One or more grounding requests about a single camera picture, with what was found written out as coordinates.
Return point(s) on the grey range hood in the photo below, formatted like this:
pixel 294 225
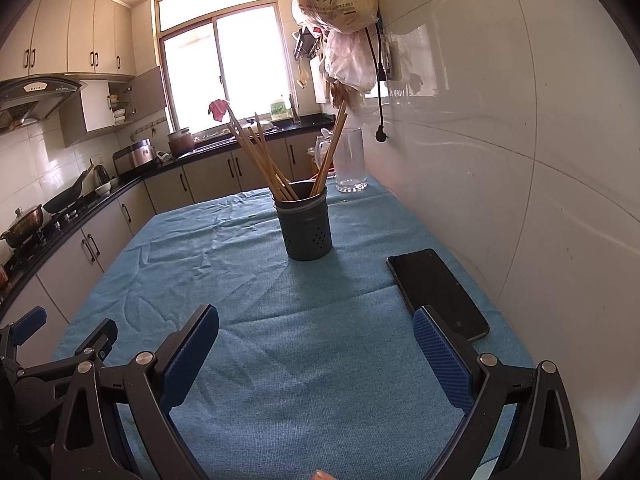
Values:
pixel 35 95

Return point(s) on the clear glass mug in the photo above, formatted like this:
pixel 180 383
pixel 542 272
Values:
pixel 350 160

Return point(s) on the pink cloth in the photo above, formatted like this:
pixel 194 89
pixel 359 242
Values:
pixel 219 110

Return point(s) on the black smartphone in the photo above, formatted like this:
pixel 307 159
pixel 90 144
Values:
pixel 435 290

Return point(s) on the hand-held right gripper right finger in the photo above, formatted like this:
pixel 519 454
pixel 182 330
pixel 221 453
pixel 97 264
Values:
pixel 442 360

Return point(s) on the white bowl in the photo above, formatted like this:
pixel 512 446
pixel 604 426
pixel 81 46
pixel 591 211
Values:
pixel 103 189

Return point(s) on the bunch of wooden chopsticks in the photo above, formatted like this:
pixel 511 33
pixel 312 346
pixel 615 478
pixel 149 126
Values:
pixel 260 155

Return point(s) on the brown clay pot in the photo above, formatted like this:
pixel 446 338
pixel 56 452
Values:
pixel 181 144

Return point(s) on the dark grey perforated chopstick holder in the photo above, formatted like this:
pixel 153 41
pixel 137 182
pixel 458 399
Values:
pixel 305 230

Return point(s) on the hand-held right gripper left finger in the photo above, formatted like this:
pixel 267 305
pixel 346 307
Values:
pixel 190 355

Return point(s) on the steel cooking pot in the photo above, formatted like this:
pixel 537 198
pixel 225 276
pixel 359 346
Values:
pixel 22 227

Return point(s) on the beige upper kitchen cabinets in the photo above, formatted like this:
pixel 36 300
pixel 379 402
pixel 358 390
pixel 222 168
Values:
pixel 80 30

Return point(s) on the black kitchen countertop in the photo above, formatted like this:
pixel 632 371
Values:
pixel 210 152

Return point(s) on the blue tablecloth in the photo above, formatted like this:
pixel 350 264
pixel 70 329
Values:
pixel 280 320

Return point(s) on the green bottle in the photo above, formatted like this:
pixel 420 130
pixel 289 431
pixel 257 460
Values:
pixel 279 109

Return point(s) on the kitchen window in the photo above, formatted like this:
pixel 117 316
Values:
pixel 220 60

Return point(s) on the silver rice cooker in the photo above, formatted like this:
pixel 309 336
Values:
pixel 132 157

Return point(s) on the steel kettle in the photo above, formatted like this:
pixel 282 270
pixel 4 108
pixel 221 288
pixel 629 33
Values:
pixel 101 175

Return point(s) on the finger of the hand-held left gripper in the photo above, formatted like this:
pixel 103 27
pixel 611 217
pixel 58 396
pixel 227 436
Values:
pixel 102 337
pixel 30 319

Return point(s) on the black wok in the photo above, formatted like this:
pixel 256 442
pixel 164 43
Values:
pixel 62 202

